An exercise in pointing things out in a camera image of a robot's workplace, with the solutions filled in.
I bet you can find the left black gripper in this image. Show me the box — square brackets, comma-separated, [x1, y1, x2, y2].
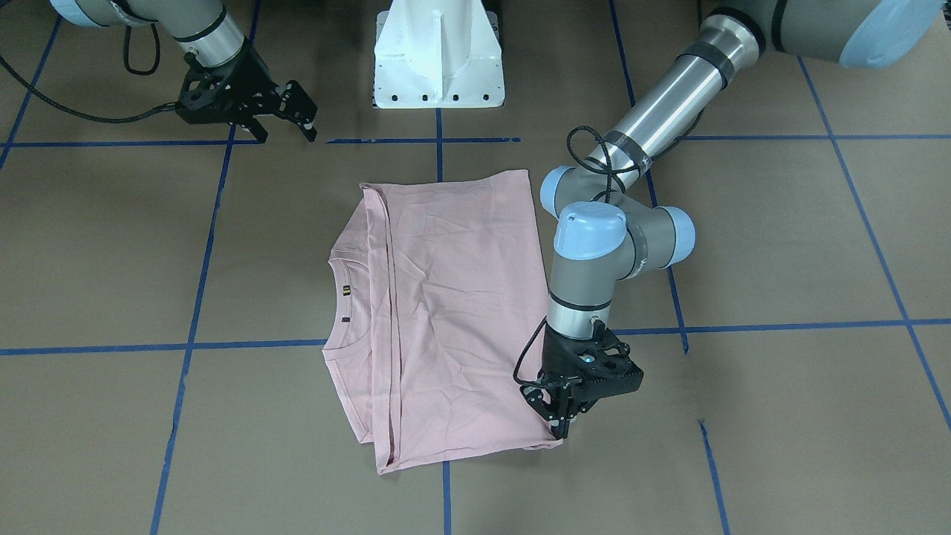
[520, 326, 644, 439]

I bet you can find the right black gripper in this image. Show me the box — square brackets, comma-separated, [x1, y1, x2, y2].
[175, 48, 318, 143]

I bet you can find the pink Snoopy t-shirt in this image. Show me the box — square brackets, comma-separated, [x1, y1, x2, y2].
[322, 169, 560, 475]

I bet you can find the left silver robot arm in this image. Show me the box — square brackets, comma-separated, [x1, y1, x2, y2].
[516, 1, 942, 440]

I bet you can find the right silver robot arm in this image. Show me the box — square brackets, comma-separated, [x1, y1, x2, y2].
[50, 1, 318, 143]

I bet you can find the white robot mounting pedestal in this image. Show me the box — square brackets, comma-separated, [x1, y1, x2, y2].
[371, 1, 506, 109]

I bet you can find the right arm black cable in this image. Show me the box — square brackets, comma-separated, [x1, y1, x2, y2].
[0, 22, 186, 124]

